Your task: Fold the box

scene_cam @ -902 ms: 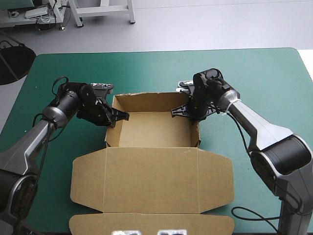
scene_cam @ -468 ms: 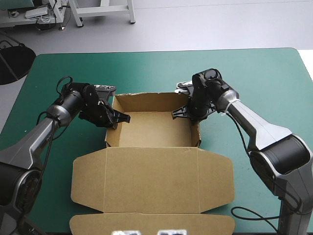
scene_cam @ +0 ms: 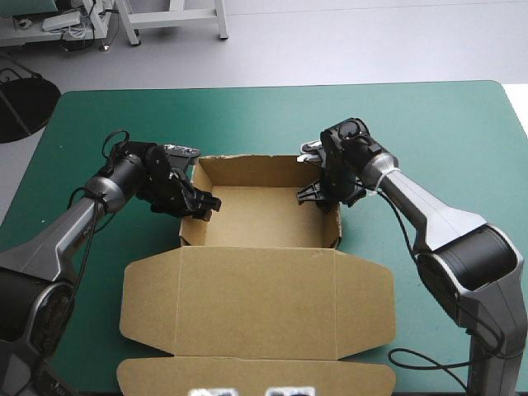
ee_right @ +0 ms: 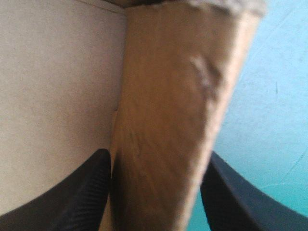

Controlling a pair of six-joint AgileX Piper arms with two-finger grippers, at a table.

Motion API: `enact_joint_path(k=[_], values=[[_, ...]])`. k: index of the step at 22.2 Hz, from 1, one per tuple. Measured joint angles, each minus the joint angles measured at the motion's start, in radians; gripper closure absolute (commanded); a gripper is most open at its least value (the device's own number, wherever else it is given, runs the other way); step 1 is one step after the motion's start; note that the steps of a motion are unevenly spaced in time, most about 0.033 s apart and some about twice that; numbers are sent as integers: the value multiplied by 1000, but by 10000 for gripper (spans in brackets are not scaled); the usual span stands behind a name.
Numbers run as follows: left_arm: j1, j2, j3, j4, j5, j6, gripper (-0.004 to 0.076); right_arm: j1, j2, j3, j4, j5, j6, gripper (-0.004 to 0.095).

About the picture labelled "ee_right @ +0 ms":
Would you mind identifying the brown cardboard box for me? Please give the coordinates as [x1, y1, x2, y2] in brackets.
[0, 0, 270, 231]

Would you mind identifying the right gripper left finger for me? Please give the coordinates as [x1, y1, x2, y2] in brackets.
[0, 148, 112, 231]

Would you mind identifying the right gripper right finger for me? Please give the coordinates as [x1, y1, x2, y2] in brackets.
[200, 151, 308, 231]

